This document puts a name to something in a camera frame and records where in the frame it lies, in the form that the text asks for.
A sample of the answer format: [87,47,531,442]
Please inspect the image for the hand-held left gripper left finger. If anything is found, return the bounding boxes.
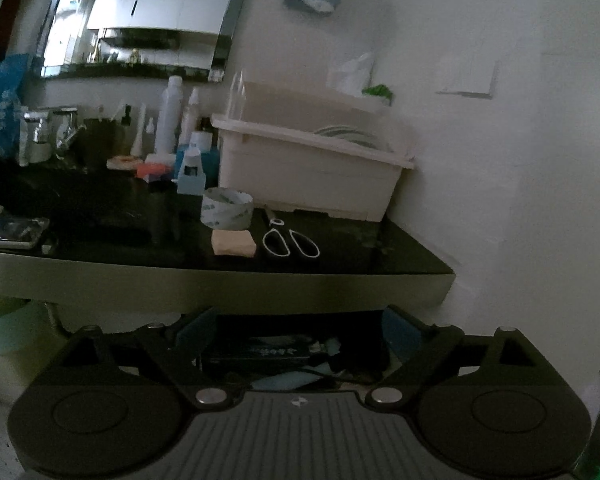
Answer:
[55,306,246,410]

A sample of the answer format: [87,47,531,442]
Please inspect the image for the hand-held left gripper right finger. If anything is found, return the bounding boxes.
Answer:
[363,304,548,408]

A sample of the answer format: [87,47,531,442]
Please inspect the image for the small pale blue packet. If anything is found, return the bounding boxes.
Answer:
[310,339,344,361]

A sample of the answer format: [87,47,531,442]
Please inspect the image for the beige sponge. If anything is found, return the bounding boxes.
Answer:
[211,230,257,258]

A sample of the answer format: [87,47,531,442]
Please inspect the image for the light blue flat item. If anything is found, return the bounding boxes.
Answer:
[252,370,332,392]

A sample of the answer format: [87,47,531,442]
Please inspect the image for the white tape roll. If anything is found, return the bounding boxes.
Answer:
[200,187,254,231]

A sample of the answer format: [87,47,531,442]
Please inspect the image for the black white scissors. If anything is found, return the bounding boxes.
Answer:
[262,206,322,260]

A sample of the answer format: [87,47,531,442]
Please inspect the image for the orange pink sponge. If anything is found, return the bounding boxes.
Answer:
[136,154,177,182]

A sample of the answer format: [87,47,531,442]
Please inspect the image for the white dish rack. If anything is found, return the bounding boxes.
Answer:
[211,82,417,224]

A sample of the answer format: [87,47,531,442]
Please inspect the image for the pale green basin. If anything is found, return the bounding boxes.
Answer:
[0,301,52,356]

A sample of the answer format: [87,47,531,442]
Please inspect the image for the grey plates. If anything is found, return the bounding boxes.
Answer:
[314,125,392,153]

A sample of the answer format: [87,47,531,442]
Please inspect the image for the white slim tube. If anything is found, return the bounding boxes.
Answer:
[131,103,148,157]

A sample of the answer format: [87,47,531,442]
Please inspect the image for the clear plastic tray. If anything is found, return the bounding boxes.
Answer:
[0,215,51,252]

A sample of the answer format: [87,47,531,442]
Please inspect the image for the dark cup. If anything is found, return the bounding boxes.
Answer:
[78,118,122,169]

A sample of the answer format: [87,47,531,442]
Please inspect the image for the tall white spray bottle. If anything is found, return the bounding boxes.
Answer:
[153,76,183,156]

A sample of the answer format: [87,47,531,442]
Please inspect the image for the small white spray bottle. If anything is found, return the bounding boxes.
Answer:
[180,87,202,145]

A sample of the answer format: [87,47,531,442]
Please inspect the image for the green scrubber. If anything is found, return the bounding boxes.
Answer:
[362,84,395,106]

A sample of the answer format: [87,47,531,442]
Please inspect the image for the chrome faucet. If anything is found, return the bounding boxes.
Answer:
[23,107,88,159]

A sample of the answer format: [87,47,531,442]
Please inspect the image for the white plastic bag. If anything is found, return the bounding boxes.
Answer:
[327,52,377,97]

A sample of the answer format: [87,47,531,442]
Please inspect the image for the white wall switch plate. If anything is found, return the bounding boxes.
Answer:
[435,53,499,98]

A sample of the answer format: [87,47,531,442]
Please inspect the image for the wall mirror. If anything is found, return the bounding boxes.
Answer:
[39,0,257,83]

